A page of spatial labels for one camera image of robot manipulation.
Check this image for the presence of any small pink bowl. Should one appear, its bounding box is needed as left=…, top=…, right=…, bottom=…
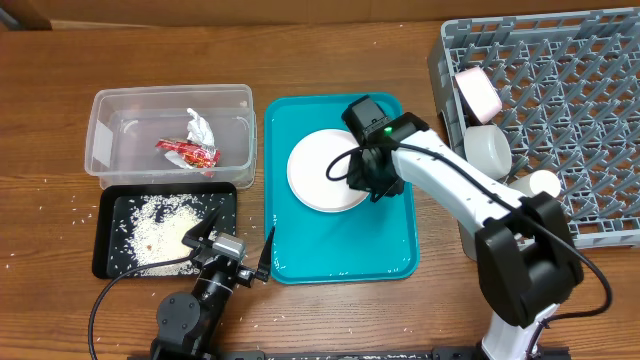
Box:
left=454, top=67, right=503, bottom=124

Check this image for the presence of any large white plate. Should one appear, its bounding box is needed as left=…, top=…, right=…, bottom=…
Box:
left=287, top=129, right=369, bottom=213

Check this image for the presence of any red snack wrapper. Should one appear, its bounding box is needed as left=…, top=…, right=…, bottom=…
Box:
left=155, top=139, right=220, bottom=169

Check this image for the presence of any clear plastic bin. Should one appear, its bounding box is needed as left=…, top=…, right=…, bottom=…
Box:
left=84, top=84, right=258, bottom=189

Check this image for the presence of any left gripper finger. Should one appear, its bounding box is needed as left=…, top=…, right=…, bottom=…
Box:
left=255, top=226, right=276, bottom=282
left=182, top=208, right=220, bottom=248

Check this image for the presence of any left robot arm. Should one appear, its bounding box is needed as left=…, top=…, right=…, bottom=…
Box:
left=150, top=208, right=275, bottom=360

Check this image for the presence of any grey bowl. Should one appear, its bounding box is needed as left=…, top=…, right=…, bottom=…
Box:
left=464, top=125, right=512, bottom=179

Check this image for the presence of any teal plastic tray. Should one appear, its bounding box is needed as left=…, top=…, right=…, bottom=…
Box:
left=264, top=94, right=420, bottom=285

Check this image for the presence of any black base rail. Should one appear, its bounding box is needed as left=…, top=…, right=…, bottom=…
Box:
left=219, top=344, right=571, bottom=360

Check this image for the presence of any white paper cup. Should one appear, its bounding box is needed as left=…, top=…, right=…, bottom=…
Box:
left=508, top=170, right=561, bottom=197

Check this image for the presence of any grey dishwasher rack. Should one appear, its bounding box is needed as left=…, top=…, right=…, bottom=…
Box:
left=428, top=8, right=639, bottom=249

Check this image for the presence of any white tissue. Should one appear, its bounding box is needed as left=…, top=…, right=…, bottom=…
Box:
left=182, top=108, right=219, bottom=151

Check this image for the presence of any pile of rice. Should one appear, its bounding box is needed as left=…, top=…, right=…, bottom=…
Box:
left=112, top=194, right=219, bottom=274

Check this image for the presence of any black tray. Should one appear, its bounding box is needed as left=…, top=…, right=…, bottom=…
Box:
left=92, top=183, right=237, bottom=279

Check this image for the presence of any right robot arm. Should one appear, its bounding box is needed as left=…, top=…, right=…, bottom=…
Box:
left=342, top=95, right=584, bottom=359

